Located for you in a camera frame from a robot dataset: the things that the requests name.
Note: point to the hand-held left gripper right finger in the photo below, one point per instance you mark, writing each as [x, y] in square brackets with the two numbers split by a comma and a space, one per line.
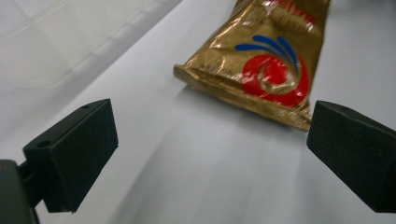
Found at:
[358, 149]

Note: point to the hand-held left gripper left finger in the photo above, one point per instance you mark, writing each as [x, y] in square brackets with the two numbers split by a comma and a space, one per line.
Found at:
[74, 155]

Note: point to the gold foil snack bag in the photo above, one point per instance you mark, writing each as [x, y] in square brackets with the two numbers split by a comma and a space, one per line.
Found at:
[267, 62]

